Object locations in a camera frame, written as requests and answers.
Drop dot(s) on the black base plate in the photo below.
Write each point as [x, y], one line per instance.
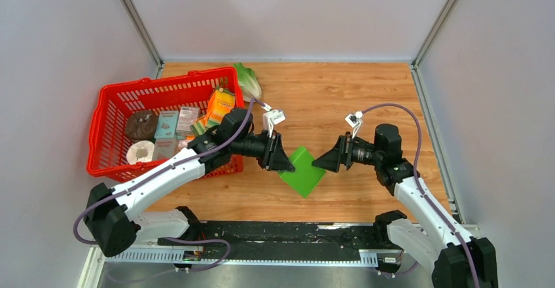
[292, 242]

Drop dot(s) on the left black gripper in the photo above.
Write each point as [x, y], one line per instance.
[274, 158]

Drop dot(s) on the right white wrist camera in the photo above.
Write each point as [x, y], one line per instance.
[355, 121]

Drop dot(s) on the grey pink flat box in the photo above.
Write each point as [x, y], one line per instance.
[164, 148]

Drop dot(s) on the green paper box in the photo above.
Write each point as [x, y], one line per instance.
[306, 177]

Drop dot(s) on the brown round bread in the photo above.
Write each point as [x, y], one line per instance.
[141, 125]

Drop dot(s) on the white toilet paper roll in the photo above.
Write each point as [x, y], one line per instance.
[140, 152]

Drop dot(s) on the green lettuce head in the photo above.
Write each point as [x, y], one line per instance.
[248, 82]

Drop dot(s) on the orange yellow carton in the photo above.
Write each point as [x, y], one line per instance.
[221, 102]

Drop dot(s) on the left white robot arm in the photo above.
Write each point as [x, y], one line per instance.
[115, 216]

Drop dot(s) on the teal small box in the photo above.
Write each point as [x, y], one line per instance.
[166, 125]

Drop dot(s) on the green striped sponge pack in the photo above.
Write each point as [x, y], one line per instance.
[198, 127]

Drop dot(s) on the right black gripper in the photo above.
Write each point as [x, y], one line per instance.
[340, 154]

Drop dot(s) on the pink small box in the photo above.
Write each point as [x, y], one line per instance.
[186, 118]

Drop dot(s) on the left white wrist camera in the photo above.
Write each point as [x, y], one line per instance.
[271, 118]

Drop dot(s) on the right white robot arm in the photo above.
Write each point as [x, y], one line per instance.
[452, 255]

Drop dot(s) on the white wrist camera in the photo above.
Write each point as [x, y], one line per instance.
[355, 121]
[271, 118]

